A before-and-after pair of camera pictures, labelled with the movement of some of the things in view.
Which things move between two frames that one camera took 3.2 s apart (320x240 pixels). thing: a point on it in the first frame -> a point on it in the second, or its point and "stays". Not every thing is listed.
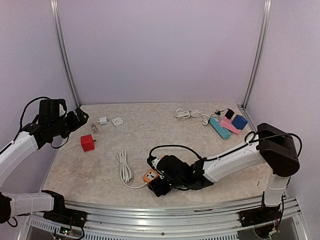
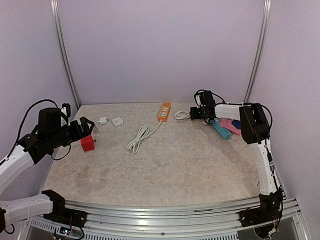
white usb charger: x=103 y=120 stays
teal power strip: x=215 y=122 stays
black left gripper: x=75 y=123 -> x=79 y=134
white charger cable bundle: x=95 y=129 stays
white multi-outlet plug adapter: x=117 y=121 stays
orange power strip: x=149 y=175 -> x=164 y=113
